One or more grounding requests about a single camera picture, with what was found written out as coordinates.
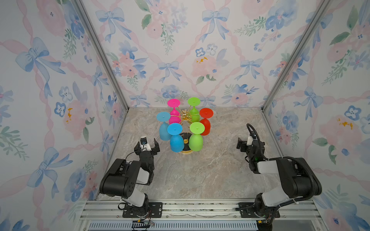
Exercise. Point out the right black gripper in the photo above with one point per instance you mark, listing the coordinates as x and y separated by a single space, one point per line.
250 147

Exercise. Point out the green wine glass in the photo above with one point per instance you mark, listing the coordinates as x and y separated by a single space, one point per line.
196 139
194 112

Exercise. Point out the red wine glass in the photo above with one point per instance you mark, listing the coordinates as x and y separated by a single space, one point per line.
206 114

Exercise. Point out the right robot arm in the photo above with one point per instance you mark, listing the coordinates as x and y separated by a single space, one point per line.
297 182

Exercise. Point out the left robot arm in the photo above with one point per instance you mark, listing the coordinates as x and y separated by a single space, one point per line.
123 176

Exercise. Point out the bright blue wine glass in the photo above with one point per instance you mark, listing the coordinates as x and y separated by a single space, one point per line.
176 140

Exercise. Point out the teal blue wine glass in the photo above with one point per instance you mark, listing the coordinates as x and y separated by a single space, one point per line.
164 117

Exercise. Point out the pink wine glass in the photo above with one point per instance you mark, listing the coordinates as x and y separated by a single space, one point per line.
175 114

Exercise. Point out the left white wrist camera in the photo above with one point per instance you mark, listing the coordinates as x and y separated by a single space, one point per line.
144 145

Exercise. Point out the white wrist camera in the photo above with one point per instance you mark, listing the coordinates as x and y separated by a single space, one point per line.
144 145
250 141

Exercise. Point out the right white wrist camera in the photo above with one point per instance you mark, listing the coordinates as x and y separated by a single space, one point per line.
250 141

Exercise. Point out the gold wire wine glass rack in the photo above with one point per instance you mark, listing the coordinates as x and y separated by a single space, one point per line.
186 133

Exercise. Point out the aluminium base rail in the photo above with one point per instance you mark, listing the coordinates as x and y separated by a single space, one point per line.
198 215

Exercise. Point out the left aluminium corner post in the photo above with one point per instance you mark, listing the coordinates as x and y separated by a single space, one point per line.
86 21

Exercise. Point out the aluminium corner post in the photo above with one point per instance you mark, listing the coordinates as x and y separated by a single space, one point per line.
86 21
308 32

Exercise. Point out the right aluminium corner post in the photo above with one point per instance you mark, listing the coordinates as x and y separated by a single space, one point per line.
308 32

